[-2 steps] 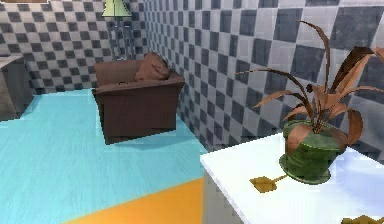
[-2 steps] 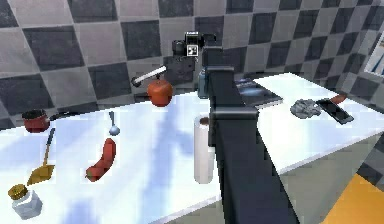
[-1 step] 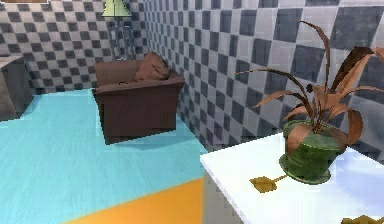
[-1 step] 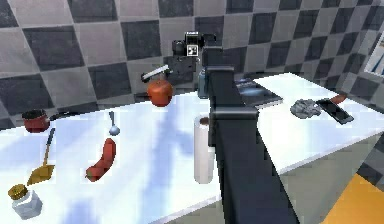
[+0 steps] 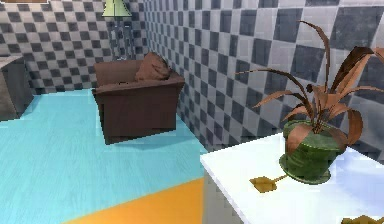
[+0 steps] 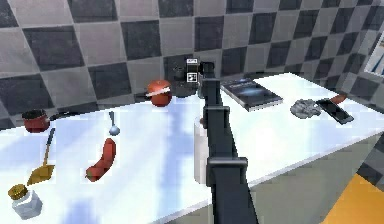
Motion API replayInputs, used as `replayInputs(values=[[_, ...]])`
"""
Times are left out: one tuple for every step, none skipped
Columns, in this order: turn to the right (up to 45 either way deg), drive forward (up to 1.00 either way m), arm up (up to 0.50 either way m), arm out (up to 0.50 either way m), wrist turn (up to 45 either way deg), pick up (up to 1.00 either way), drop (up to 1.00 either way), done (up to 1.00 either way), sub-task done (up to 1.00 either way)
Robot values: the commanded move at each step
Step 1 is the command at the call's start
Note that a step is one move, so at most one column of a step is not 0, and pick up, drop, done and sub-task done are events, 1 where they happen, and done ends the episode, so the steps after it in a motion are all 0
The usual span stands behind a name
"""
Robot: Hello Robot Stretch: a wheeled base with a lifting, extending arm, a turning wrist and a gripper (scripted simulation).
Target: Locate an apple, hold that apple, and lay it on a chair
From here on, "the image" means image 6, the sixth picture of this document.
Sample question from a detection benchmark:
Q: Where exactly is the white paper towel roll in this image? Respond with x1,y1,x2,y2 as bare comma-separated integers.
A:
193,116,212,185

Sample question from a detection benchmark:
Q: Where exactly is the red apple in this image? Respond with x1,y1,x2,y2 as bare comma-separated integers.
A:
146,79,174,108

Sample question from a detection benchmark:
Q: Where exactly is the white table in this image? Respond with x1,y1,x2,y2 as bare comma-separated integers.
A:
0,71,384,224

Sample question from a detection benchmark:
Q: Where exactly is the grey crumpled cloth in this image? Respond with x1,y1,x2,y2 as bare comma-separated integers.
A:
290,98,322,120

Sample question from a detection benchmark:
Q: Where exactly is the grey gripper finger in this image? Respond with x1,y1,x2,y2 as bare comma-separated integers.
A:
144,87,174,98

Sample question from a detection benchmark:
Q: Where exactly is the red sausage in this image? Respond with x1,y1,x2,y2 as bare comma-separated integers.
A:
85,137,117,183

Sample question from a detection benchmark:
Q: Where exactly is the white-framed window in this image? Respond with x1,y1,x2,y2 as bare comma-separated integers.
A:
364,39,384,78

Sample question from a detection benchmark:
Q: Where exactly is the glass jar with cork lid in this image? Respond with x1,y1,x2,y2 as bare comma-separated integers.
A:
7,183,44,221

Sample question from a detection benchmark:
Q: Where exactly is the silver spoon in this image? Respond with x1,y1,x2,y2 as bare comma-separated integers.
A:
108,110,121,137

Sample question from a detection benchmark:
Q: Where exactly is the golden spatula with blue handle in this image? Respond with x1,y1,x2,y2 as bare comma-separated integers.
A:
26,127,56,187

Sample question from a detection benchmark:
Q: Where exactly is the red pot with black handle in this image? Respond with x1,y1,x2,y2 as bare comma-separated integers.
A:
21,109,82,134

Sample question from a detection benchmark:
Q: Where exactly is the dark blue book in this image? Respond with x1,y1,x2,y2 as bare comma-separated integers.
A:
220,77,284,113

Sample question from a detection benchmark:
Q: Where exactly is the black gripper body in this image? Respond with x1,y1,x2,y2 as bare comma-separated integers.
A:
170,65,202,99

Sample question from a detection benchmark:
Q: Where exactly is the red-handled knife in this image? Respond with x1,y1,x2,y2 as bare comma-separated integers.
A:
329,93,348,105

